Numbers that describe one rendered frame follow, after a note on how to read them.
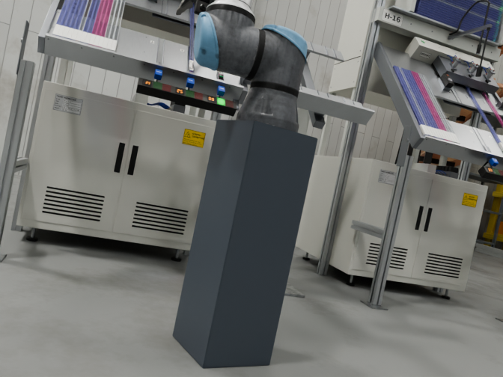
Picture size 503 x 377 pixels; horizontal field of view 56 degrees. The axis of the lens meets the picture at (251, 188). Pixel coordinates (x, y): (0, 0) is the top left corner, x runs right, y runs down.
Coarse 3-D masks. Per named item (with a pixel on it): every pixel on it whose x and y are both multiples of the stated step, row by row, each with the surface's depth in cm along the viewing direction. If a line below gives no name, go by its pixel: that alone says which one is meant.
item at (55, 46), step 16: (48, 48) 152; (64, 48) 152; (80, 48) 153; (96, 48) 153; (96, 64) 158; (112, 64) 158; (128, 64) 158; (144, 64) 159; (160, 64) 160; (160, 80) 164; (176, 80) 165; (208, 80) 165; (224, 96) 171
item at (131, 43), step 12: (60, 12) 162; (120, 36) 166; (132, 36) 169; (144, 36) 172; (120, 48) 162; (132, 48) 164; (144, 48) 167; (156, 48) 169; (168, 48) 172; (180, 48) 175; (156, 60) 164; (168, 60) 167; (180, 60) 170; (204, 72) 170; (216, 72) 173; (240, 84) 174
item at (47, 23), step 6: (54, 0) 164; (60, 0) 166; (54, 6) 161; (60, 6) 169; (48, 12) 158; (54, 12) 159; (48, 18) 156; (48, 24) 154; (42, 30) 151; (48, 30) 153; (42, 36) 149; (42, 42) 150; (42, 48) 152
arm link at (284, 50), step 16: (272, 32) 109; (288, 32) 108; (272, 48) 107; (288, 48) 108; (304, 48) 110; (256, 64) 107; (272, 64) 108; (288, 64) 108; (304, 64) 112; (256, 80) 110; (272, 80) 108; (288, 80) 109
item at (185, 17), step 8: (128, 0) 183; (136, 0) 185; (144, 0) 188; (160, 0) 192; (168, 0) 194; (176, 0) 197; (144, 8) 184; (152, 8) 186; (160, 8) 188; (168, 8) 190; (176, 8) 192; (160, 16) 192; (168, 16) 187; (176, 16) 188; (184, 16) 190; (184, 24) 195
